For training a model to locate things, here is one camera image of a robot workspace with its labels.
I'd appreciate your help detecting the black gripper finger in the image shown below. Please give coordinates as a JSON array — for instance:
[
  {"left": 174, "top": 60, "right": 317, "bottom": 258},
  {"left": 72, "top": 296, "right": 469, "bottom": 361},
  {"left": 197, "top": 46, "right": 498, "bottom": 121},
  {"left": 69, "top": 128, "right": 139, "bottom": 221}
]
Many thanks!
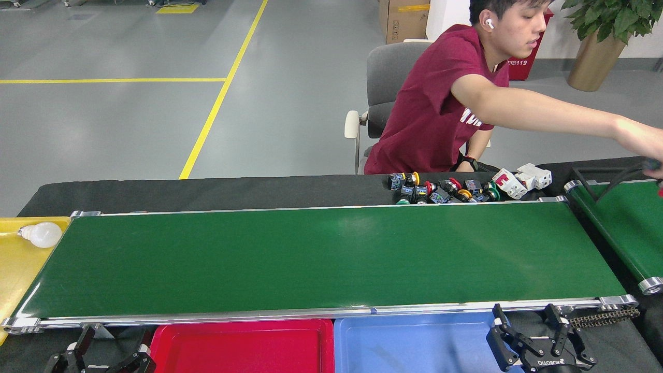
[
  {"left": 44, "top": 324, "right": 100, "bottom": 373},
  {"left": 106, "top": 342, "right": 157, "bottom": 373}
]

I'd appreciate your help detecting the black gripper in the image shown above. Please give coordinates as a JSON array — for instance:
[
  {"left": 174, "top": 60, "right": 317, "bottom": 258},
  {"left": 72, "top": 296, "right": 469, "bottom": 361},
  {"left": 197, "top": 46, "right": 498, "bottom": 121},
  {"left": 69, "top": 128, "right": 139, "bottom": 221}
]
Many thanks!
[{"left": 486, "top": 303, "right": 598, "bottom": 373}]

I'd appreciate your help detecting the white circuit breaker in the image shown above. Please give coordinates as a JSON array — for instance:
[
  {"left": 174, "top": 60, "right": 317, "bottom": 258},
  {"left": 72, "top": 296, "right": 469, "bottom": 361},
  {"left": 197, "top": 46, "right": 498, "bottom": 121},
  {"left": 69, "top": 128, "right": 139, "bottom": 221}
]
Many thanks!
[
  {"left": 515, "top": 163, "right": 553, "bottom": 190},
  {"left": 492, "top": 168, "right": 528, "bottom": 200}
]

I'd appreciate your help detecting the red plastic tray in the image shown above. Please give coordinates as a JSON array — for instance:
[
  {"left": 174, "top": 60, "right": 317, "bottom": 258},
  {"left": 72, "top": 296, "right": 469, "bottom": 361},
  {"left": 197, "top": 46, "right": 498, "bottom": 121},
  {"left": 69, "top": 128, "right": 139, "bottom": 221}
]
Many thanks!
[{"left": 149, "top": 319, "right": 335, "bottom": 373}]

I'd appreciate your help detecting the yellow plastic tray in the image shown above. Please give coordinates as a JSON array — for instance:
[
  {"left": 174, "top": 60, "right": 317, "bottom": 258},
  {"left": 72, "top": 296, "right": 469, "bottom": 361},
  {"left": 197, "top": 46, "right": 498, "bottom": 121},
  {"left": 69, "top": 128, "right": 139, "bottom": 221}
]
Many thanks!
[{"left": 0, "top": 217, "right": 71, "bottom": 347}]

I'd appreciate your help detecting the blue plastic tray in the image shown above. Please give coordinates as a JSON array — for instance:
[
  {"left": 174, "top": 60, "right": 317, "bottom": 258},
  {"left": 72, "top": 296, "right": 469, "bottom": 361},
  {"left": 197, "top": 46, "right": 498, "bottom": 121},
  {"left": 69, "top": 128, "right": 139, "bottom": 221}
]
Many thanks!
[{"left": 334, "top": 312, "right": 524, "bottom": 373}]

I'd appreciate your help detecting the green conveyor belt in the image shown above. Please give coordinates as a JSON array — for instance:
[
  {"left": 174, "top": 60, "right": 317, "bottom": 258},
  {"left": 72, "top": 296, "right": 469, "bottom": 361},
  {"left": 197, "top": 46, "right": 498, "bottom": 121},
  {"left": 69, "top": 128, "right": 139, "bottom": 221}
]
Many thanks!
[
  {"left": 564, "top": 179, "right": 663, "bottom": 296},
  {"left": 0, "top": 196, "right": 640, "bottom": 335}
]

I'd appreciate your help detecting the person's right hand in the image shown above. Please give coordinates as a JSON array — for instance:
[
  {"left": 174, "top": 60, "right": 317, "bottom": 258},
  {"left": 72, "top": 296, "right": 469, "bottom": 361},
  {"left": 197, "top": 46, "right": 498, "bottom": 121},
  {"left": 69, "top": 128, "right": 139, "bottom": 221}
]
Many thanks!
[{"left": 633, "top": 126, "right": 663, "bottom": 179}]

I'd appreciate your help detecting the white light bulb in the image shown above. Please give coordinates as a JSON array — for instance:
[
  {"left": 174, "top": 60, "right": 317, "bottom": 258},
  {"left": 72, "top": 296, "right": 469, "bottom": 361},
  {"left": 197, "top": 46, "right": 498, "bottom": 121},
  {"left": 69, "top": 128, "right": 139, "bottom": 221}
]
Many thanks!
[{"left": 18, "top": 222, "right": 63, "bottom": 249}]

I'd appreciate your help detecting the person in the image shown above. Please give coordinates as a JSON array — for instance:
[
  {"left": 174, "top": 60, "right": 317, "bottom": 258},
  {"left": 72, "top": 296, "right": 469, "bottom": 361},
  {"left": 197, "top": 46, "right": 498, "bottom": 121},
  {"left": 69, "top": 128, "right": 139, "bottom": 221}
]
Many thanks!
[{"left": 364, "top": 0, "right": 663, "bottom": 179}]

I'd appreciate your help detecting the red fire extinguisher box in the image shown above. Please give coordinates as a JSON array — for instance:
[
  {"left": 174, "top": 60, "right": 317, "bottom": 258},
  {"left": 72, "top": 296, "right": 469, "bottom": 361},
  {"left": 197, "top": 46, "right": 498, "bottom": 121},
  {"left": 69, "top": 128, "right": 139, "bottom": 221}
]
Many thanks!
[{"left": 508, "top": 8, "right": 554, "bottom": 81}]

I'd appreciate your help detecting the potted green plant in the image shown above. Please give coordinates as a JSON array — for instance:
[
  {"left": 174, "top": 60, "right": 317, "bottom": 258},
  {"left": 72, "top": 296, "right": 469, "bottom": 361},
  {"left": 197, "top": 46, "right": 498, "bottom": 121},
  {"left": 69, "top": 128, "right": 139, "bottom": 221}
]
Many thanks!
[{"left": 561, "top": 0, "right": 663, "bottom": 92}]

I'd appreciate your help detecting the grey office chair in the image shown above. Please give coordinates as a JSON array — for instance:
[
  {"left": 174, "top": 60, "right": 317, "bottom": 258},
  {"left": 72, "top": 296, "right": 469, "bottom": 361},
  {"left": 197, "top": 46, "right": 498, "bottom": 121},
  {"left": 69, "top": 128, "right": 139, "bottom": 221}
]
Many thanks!
[{"left": 344, "top": 40, "right": 493, "bottom": 174}]

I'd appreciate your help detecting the brown cardboard box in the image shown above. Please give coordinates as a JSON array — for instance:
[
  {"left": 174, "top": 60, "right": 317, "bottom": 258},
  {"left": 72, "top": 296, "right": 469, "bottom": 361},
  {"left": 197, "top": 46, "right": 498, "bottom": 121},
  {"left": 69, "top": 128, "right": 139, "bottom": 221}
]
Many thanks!
[{"left": 379, "top": 0, "right": 430, "bottom": 45}]

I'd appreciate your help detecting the black drive chain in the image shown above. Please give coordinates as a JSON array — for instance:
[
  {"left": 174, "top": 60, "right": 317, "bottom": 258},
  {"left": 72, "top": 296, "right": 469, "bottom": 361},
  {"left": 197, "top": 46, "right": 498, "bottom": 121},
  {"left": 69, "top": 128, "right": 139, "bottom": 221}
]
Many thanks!
[{"left": 569, "top": 306, "right": 641, "bottom": 329}]

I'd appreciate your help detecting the black cable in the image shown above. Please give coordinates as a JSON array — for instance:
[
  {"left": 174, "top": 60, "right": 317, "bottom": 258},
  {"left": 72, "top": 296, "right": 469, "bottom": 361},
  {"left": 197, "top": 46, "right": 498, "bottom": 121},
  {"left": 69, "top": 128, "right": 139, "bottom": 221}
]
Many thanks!
[{"left": 596, "top": 160, "right": 663, "bottom": 203}]

